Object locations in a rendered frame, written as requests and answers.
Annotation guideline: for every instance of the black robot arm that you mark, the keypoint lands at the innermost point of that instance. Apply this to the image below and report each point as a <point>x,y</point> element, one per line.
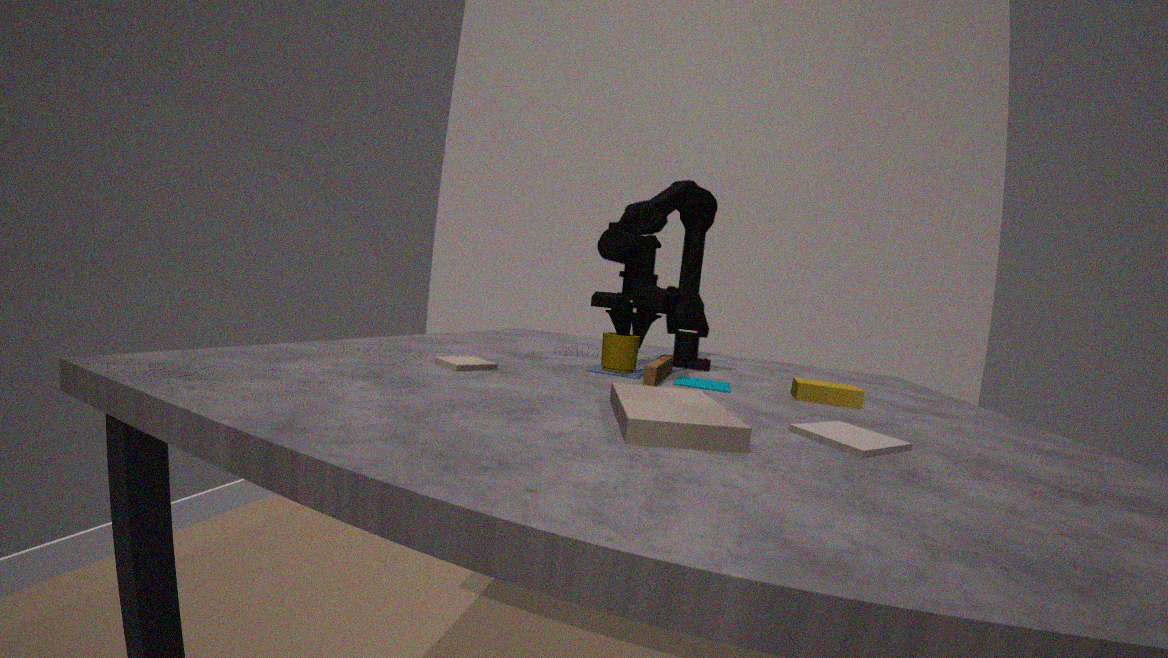
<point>623,243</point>

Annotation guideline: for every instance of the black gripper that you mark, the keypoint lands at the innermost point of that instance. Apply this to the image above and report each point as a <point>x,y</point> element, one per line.
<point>621,312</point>

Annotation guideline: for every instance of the yellow rectangular block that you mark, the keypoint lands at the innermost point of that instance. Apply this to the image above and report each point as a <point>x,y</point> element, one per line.
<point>843,395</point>

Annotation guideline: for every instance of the orange wooden flat bar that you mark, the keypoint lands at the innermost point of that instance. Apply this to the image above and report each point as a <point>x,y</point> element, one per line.
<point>658,370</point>

